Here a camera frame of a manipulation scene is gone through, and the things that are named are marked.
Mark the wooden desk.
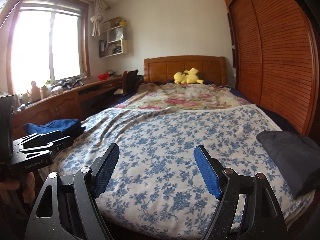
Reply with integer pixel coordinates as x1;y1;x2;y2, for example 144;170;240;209
12;76;122;139

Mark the dark wooden chair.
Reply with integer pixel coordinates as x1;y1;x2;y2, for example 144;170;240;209
122;70;138;94

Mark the red basket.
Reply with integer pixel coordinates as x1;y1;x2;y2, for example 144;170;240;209
98;74;109;81

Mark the pink floral quilt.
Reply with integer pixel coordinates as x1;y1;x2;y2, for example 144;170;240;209
114;83;250;111

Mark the blue floral white blanket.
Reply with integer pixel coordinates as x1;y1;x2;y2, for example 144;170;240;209
40;105;315;239

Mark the left hand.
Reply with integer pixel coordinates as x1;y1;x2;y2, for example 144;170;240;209
0;172;35;206

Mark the navy blue suit jacket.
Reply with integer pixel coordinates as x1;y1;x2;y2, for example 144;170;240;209
23;119;86;139

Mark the tied white curtain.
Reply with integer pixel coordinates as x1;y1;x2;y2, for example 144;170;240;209
90;0;110;37

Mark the wooden headboard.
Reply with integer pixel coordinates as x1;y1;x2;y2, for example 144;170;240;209
144;55;228;86

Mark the white wall shelf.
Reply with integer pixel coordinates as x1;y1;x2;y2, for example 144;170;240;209
99;17;128;58

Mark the window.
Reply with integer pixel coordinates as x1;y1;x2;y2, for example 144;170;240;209
7;0;91;94

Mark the wooden louvered wardrobe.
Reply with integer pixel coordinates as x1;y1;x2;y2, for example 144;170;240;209
225;0;319;138

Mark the dark grey folded garment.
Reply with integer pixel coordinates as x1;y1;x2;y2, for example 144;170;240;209
257;131;319;199

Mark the yellow plush toy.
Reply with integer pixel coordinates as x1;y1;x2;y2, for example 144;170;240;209
174;68;204;84

